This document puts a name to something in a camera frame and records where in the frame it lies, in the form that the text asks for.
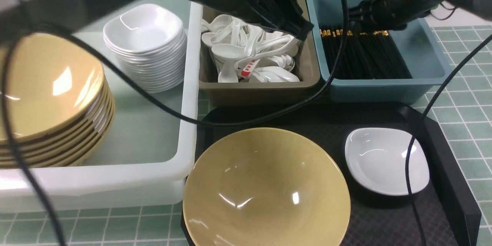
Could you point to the pile of black chopsticks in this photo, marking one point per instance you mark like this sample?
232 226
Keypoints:
370 56

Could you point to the white ceramic spoon long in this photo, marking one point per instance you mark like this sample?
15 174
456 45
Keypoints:
280 51

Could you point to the white square sauce dish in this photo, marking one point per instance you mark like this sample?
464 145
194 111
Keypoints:
376 159

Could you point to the stack of white sauce dishes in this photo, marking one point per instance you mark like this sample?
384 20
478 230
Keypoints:
150 44

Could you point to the white ceramic spoon front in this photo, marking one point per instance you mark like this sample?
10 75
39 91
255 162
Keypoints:
274 74

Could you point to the white spoon with red label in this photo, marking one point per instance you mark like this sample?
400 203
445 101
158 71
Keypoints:
247 71

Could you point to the stack of tan noodle bowls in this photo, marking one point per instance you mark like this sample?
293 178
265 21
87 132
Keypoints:
59 101

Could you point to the large white plastic tub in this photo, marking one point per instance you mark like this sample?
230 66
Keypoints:
146 154

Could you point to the olive brown plastic bin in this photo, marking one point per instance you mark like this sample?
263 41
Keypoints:
244 94

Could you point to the pile of white spoons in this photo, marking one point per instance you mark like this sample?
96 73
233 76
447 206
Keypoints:
230 39

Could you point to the tan noodle bowl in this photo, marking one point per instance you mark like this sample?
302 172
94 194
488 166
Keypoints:
266 187

